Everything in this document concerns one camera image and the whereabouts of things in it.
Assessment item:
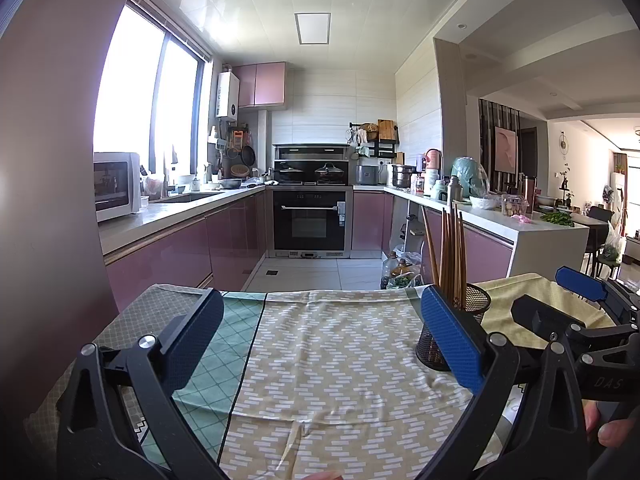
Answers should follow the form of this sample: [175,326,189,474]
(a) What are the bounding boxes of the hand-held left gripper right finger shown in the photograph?
[415,285,590,480]

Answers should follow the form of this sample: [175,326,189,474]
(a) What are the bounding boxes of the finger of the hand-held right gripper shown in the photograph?
[556,266,640,321]
[511,294,588,346]

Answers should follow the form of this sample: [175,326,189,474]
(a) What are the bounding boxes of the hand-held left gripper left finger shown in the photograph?
[56,287,226,480]

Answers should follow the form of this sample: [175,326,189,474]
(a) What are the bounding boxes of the black mesh utensil holder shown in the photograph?
[416,282,492,372]

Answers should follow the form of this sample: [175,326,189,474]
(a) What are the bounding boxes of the bunch of wooden chopsticks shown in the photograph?
[421,200,468,311]

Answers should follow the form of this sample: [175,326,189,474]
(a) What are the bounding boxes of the person's right hand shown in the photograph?
[582,402,640,448]

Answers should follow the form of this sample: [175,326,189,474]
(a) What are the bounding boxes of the white counter peninsula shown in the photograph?
[385,185,590,286]

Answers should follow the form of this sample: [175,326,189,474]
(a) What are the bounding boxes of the plain yellow table cloth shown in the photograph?
[470,272,616,351]

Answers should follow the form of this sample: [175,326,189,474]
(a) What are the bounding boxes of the white plastic bag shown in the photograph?
[602,220,623,263]

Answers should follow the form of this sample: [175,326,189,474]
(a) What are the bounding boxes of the black dining chair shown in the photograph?
[585,205,616,276]

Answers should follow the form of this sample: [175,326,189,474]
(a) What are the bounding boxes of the plastic bottles on floor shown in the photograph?
[382,252,423,288]

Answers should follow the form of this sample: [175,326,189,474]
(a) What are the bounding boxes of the long pink base cabinets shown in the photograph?
[104,190,271,306]

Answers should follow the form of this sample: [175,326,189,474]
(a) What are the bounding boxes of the clear plastic container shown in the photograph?
[501,194,530,218]

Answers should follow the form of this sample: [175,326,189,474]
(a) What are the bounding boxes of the patterned beige green tablecloth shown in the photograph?
[27,282,526,480]

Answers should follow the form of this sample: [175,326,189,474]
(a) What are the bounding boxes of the narrow pink base cabinets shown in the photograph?
[351,191,395,252]

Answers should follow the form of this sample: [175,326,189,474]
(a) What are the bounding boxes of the green appliance under plastic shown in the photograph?
[451,156,488,197]

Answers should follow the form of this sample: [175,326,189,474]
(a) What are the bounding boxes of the black built-in oven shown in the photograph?
[272,186,348,253]

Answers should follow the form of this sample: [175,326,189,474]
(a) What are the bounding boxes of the steel stock pot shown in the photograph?
[391,163,417,187]

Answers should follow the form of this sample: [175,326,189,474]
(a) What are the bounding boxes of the white microwave oven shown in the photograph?
[93,152,142,223]

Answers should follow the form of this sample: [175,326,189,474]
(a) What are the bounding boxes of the black steel range hood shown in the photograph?
[272,143,351,186]

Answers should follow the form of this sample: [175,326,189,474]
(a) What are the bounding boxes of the kitchen window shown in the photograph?
[93,2,206,171]

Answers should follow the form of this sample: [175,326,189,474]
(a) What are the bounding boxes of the rectangular ceiling light panel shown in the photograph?
[294,12,332,46]

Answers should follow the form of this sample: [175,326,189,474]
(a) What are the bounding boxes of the framed wall picture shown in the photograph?
[494,126,518,171]

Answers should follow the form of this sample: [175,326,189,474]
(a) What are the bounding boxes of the black wall rack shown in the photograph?
[348,121,401,158]

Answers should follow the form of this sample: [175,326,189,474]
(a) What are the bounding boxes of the white wall water heater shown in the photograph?
[216,72,240,120]

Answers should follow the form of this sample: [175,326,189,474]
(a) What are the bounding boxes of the pink wall cabinet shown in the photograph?
[232,62,287,108]

